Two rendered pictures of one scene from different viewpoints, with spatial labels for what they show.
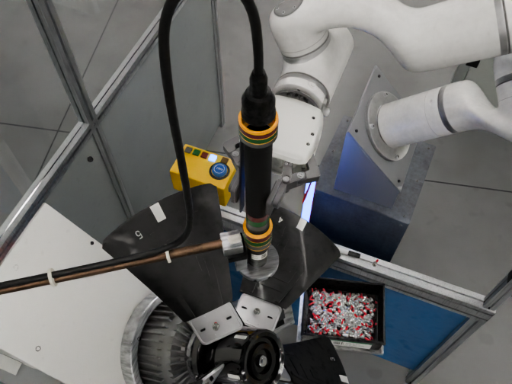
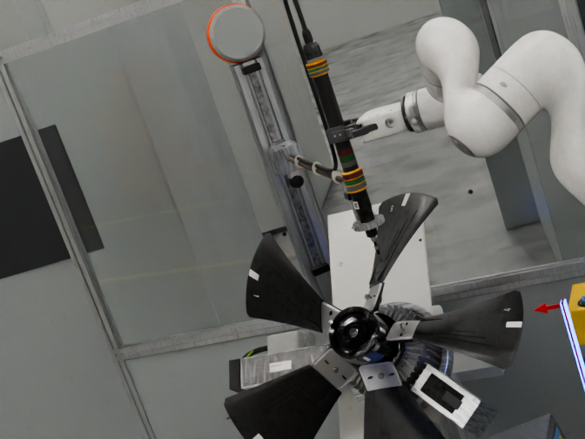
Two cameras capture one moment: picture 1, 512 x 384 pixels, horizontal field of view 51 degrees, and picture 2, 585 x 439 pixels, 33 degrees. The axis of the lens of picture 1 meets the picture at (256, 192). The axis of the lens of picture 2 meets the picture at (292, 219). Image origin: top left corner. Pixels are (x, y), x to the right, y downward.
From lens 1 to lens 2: 2.07 m
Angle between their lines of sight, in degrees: 80
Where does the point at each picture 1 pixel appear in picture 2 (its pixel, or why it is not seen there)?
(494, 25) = not seen: hidden behind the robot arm
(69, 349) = (351, 283)
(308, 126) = (383, 111)
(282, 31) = not seen: hidden behind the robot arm
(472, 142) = not seen: outside the picture
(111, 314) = (388, 292)
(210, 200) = (426, 208)
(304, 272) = (458, 341)
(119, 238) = (386, 205)
